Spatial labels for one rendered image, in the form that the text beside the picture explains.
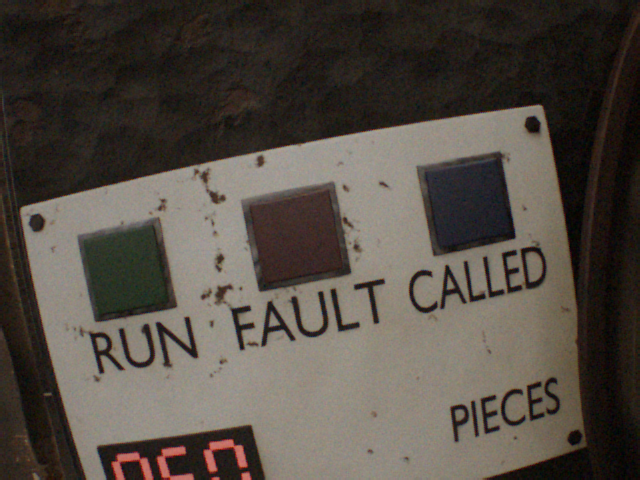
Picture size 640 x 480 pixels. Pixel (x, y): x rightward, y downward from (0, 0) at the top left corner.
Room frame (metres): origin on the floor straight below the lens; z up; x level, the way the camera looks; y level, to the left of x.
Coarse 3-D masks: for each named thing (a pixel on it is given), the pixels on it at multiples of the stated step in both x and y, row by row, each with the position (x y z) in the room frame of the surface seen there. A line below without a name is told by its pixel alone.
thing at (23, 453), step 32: (0, 192) 3.04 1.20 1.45; (0, 224) 3.03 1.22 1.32; (0, 256) 3.02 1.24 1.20; (0, 288) 3.02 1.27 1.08; (0, 320) 3.02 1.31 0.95; (0, 352) 2.72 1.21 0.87; (32, 352) 3.04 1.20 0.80; (0, 384) 2.72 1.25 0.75; (32, 384) 3.03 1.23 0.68; (0, 416) 2.72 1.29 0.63; (32, 416) 3.02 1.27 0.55; (0, 448) 2.72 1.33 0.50; (32, 448) 3.01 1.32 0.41
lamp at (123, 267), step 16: (96, 240) 0.38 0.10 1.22; (112, 240) 0.38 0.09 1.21; (128, 240) 0.38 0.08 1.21; (144, 240) 0.38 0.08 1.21; (96, 256) 0.38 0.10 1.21; (112, 256) 0.38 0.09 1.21; (128, 256) 0.38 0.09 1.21; (144, 256) 0.38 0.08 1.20; (96, 272) 0.38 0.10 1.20; (112, 272) 0.38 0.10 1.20; (128, 272) 0.38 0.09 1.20; (144, 272) 0.38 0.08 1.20; (160, 272) 0.38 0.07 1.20; (96, 288) 0.38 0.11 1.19; (112, 288) 0.38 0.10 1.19; (128, 288) 0.38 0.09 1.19; (144, 288) 0.38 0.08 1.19; (160, 288) 0.38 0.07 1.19; (96, 304) 0.38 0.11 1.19; (112, 304) 0.38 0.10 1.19; (128, 304) 0.38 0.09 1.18; (144, 304) 0.38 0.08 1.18; (160, 304) 0.38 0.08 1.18
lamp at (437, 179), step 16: (496, 160) 0.39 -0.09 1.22; (432, 176) 0.39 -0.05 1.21; (448, 176) 0.39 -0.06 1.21; (464, 176) 0.39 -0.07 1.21; (480, 176) 0.39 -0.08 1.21; (496, 176) 0.39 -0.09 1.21; (432, 192) 0.39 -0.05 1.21; (448, 192) 0.39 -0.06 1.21; (464, 192) 0.39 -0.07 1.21; (480, 192) 0.39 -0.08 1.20; (496, 192) 0.39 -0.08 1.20; (432, 208) 0.39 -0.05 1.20; (448, 208) 0.39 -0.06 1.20; (464, 208) 0.39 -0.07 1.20; (480, 208) 0.39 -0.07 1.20; (496, 208) 0.39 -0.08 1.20; (448, 224) 0.39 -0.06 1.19; (464, 224) 0.39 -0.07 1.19; (480, 224) 0.39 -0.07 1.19; (496, 224) 0.39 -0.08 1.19; (448, 240) 0.39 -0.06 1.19; (464, 240) 0.39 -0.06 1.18
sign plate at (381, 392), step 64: (448, 128) 0.39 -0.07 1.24; (512, 128) 0.39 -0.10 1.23; (128, 192) 0.38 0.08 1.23; (192, 192) 0.38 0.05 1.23; (256, 192) 0.39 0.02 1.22; (384, 192) 0.39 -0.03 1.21; (512, 192) 0.39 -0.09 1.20; (64, 256) 0.38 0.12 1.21; (192, 256) 0.38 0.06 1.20; (256, 256) 0.38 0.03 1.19; (384, 256) 0.39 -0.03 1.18; (448, 256) 0.39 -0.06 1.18; (512, 256) 0.39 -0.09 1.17; (64, 320) 0.38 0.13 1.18; (128, 320) 0.38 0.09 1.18; (192, 320) 0.38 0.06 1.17; (256, 320) 0.39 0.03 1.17; (320, 320) 0.39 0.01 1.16; (384, 320) 0.39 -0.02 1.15; (448, 320) 0.39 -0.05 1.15; (512, 320) 0.39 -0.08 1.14; (576, 320) 0.39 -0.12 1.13; (64, 384) 0.38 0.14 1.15; (128, 384) 0.38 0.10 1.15; (192, 384) 0.38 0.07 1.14; (256, 384) 0.38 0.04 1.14; (320, 384) 0.39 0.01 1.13; (384, 384) 0.39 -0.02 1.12; (448, 384) 0.39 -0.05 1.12; (512, 384) 0.39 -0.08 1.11; (576, 384) 0.39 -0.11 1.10; (128, 448) 0.38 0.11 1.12; (192, 448) 0.38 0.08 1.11; (256, 448) 0.38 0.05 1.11; (320, 448) 0.39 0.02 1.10; (384, 448) 0.39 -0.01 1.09; (448, 448) 0.39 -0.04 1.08; (512, 448) 0.39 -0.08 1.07; (576, 448) 0.39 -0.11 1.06
